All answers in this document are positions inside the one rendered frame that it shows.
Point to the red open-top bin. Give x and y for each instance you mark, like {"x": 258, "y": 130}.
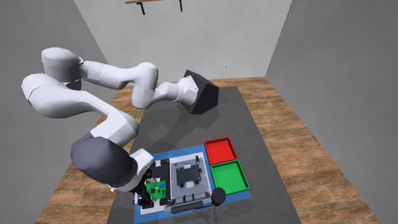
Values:
{"x": 219, "y": 151}

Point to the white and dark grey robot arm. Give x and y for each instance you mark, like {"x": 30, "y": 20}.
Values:
{"x": 100, "y": 154}

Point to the green bin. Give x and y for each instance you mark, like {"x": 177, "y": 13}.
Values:
{"x": 229, "y": 176}

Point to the green circuit board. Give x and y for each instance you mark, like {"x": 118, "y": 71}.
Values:
{"x": 156, "y": 189}

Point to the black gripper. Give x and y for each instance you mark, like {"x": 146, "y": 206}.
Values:
{"x": 140, "y": 189}

